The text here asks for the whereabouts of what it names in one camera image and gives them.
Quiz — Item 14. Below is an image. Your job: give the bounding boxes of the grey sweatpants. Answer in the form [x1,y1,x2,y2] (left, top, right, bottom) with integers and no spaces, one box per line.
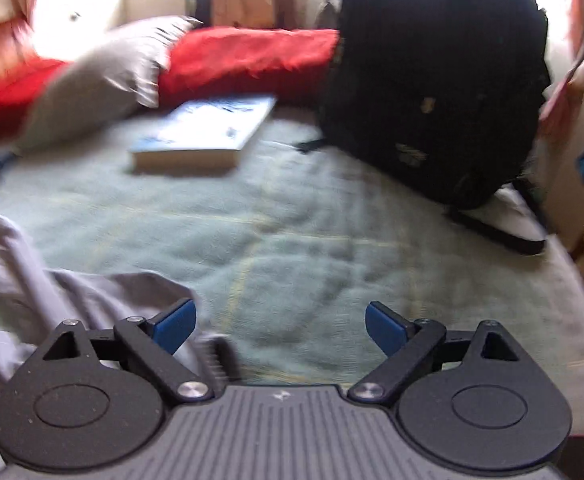
[0,211,243,480]

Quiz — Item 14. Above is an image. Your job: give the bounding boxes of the red smartphone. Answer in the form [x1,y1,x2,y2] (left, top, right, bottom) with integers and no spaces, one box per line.
[557,434,584,480]

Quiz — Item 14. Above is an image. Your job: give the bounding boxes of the white blue paperback book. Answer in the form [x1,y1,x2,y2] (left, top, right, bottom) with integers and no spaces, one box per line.
[129,96,277,174]

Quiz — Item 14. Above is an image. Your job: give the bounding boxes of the grey-green plaid pillow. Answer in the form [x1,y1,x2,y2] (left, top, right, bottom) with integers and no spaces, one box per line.
[14,15,203,155]

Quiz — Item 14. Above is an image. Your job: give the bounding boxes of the black backpack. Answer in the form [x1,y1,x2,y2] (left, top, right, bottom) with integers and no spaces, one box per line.
[299,0,550,256]

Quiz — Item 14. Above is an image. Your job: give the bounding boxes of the orange curtain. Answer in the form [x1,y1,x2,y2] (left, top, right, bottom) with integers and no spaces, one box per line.
[538,0,584,144]

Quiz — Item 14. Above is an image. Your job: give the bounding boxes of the red duvet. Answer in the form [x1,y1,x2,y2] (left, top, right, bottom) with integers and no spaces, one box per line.
[0,27,339,140]

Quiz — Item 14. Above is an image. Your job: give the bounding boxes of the cardboard box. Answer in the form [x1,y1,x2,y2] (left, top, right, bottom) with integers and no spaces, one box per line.
[211,0,308,30]

